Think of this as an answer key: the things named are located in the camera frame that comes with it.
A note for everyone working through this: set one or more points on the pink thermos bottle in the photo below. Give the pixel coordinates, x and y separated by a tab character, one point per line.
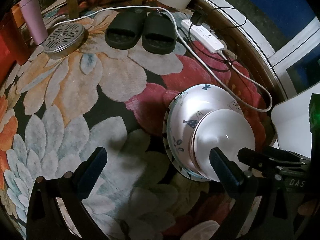
35	20

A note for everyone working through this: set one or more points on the white panel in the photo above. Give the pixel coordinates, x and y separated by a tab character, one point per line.
290	120

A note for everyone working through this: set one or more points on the black power adapter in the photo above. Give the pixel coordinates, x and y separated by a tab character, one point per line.
198	18

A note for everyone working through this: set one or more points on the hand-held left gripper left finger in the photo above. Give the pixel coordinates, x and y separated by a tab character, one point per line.
92	172

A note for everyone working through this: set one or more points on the person's right hand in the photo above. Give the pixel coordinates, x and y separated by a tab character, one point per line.
307	208

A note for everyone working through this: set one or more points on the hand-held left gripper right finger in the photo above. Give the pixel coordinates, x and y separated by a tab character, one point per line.
225	172

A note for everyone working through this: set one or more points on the red thermos bottle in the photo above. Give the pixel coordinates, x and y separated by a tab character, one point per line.
21	45

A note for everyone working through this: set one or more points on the large bear print plate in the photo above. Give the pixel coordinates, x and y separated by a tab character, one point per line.
215	95

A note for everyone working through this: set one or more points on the black slipper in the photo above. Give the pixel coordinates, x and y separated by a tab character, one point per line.
160	35
125	30

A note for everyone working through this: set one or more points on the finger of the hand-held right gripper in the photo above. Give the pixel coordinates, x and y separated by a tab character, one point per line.
290	155
255	158

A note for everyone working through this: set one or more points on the round metal tin perforated lid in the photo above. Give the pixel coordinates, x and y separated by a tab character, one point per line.
62	36

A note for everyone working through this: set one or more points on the wooden chair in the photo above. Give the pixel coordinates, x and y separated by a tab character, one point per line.
71	0

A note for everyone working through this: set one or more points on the white power strip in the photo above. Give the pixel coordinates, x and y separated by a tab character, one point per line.
205	35

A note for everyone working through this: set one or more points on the red bag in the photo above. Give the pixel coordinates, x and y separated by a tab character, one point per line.
6	55

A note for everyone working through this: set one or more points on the white bowl with red outside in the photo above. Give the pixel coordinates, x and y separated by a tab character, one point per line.
225	130

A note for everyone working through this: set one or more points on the white plate with striped rim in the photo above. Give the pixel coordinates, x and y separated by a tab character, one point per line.
165	135

